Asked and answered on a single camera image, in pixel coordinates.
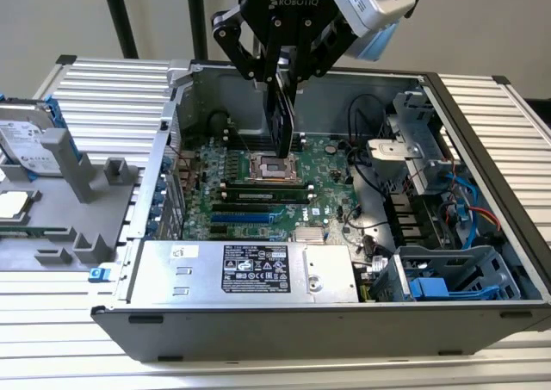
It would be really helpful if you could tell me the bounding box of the green and black graphics card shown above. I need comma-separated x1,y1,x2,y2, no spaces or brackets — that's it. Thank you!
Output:
263,65,299,160

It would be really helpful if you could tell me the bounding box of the silver power supply unit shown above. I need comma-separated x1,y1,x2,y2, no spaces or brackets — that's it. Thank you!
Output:
127,239,361,306

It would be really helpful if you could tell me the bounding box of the blue disk bay latch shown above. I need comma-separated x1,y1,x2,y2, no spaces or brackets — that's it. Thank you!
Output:
408,276,517,301

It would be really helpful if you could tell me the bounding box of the grey plastic disk bay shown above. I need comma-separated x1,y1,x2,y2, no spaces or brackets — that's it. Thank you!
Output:
372,245,524,304

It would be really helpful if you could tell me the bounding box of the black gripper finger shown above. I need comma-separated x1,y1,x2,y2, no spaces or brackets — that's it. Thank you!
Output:
210,5,284,84
282,17,358,91

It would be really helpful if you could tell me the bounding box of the blue expansion slot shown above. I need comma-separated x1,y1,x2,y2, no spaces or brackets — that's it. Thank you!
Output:
209,212,271,226

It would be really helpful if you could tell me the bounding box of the grey parts rack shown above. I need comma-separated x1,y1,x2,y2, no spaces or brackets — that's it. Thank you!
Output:
0,127,145,275

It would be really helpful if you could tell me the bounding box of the small blue plastic clip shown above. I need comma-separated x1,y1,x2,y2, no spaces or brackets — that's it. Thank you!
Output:
88,265,112,283

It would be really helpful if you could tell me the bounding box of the hard disk in blue carrier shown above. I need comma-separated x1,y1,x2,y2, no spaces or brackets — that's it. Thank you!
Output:
0,96,83,183

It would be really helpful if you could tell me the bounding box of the grey open PC case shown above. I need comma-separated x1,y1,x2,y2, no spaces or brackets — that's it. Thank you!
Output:
90,58,551,363

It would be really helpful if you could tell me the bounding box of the thin black wire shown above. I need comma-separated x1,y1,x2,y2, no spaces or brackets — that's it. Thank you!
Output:
347,93,387,167

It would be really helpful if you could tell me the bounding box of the silver finned heat sink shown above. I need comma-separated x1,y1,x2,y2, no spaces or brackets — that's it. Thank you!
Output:
294,226,326,243

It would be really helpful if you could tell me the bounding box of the thick black looped wire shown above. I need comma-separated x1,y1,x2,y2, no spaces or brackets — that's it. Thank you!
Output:
207,110,236,138

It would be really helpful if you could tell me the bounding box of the red wire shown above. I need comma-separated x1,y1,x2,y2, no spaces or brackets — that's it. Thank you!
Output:
468,207,501,232

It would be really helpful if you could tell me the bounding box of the black expansion slot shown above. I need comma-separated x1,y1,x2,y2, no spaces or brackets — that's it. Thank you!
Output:
211,203,273,214

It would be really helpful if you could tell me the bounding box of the silver CPU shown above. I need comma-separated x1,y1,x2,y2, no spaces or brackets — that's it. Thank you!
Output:
0,189,34,224

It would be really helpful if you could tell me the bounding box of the blue wire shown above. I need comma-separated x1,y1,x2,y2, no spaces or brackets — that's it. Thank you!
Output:
446,170,481,249

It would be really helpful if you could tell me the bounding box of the silver metal drive cage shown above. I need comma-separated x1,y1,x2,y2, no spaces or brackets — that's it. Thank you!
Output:
366,89,460,193

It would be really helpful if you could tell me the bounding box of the CPU socket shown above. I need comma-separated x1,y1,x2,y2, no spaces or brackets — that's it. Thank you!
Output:
244,151,302,183

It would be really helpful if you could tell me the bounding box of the black slanted tripod leg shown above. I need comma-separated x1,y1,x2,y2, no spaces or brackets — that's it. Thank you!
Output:
95,0,139,60

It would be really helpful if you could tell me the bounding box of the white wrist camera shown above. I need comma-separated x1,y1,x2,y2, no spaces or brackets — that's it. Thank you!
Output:
341,0,418,37

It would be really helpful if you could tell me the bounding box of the green motherboard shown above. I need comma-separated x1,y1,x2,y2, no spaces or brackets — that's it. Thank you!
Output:
171,127,372,243

